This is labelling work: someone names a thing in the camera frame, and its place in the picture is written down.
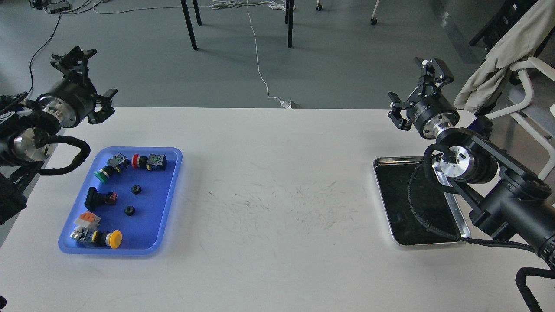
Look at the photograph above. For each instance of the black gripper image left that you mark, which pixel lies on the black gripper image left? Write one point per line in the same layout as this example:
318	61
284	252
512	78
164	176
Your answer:
71	102

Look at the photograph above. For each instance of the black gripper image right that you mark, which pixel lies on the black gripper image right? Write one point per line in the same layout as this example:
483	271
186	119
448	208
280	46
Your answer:
433	111

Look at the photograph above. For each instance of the small black gear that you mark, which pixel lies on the small black gear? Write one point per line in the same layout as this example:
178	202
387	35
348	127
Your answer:
129	210
136	189

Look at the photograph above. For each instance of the silver metal tray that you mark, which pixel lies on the silver metal tray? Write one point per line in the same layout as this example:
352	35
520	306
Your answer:
439	209

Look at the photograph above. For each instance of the blue plastic tray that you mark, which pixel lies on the blue plastic tray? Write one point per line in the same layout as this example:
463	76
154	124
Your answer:
143	231

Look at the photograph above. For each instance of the white chair with beige cloth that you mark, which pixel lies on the white chair with beige cloth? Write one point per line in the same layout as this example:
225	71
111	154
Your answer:
513	52

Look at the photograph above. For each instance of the black table leg left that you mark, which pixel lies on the black table leg left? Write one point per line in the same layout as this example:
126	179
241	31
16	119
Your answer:
188	19

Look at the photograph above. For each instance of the black table leg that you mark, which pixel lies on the black table leg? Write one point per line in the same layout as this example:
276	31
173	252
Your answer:
289	13
188	19

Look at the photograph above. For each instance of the orange grey contact block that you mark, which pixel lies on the orange grey contact block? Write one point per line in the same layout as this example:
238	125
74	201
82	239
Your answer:
88	220

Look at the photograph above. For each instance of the black table leg right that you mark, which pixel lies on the black table leg right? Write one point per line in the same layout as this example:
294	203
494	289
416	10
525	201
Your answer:
289	13

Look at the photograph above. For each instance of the green push button switch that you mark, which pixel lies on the green push button switch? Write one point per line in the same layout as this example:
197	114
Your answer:
115	165

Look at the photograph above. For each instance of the red push button switch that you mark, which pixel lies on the red push button switch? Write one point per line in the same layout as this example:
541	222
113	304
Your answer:
153	162

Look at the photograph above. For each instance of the black push button switch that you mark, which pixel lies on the black push button switch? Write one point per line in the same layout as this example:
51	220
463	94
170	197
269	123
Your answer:
95	199

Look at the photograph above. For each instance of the yellow push button switch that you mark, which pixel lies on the yellow push button switch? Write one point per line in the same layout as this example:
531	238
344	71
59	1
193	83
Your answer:
96	238

